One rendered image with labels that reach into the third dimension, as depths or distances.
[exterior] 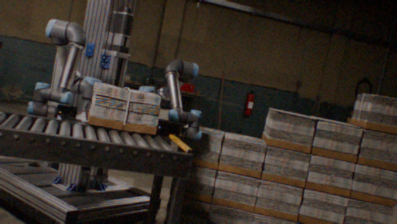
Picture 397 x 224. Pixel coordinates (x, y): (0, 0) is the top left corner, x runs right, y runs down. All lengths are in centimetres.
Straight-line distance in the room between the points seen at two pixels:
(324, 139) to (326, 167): 19
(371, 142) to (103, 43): 191
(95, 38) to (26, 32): 624
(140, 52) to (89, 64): 626
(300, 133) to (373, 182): 56
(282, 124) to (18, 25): 724
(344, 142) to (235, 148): 71
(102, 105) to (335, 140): 150
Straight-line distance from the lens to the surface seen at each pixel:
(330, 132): 300
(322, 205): 307
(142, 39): 950
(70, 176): 336
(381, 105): 307
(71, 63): 267
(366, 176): 309
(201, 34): 978
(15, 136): 208
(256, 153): 296
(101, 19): 324
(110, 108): 253
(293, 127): 296
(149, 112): 255
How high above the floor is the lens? 116
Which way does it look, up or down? 4 degrees down
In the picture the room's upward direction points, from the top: 11 degrees clockwise
